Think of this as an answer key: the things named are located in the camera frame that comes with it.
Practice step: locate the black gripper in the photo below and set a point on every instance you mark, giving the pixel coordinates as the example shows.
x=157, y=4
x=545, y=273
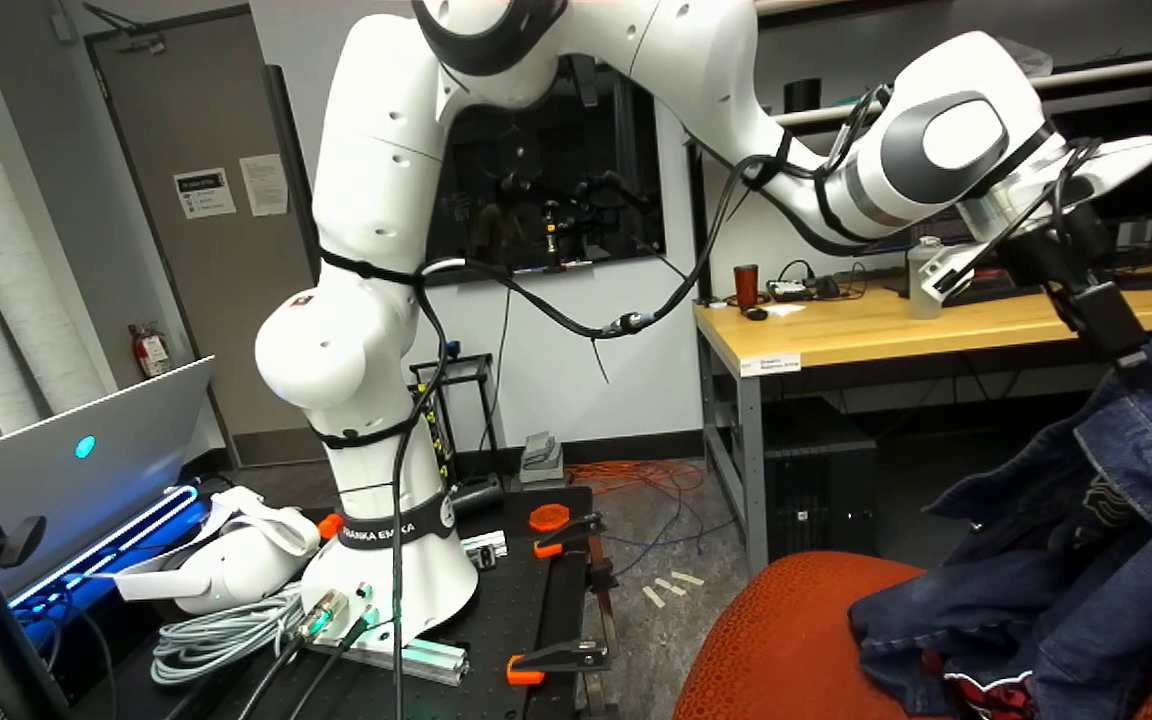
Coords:
x=1062, y=262

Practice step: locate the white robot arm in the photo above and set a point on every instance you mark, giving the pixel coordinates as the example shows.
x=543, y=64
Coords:
x=956, y=128

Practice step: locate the blue denim jacket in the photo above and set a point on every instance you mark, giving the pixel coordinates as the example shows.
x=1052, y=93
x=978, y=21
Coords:
x=1045, y=606

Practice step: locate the orange fabric chair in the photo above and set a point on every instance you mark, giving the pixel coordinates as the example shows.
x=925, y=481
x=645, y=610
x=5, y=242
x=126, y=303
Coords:
x=781, y=651

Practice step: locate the grey door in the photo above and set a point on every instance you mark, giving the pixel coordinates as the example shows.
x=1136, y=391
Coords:
x=196, y=123

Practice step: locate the silver open laptop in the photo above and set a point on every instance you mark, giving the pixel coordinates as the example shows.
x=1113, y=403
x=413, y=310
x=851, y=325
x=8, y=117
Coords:
x=96, y=466

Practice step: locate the wooden workbench table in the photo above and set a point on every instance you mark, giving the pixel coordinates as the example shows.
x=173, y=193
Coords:
x=798, y=403

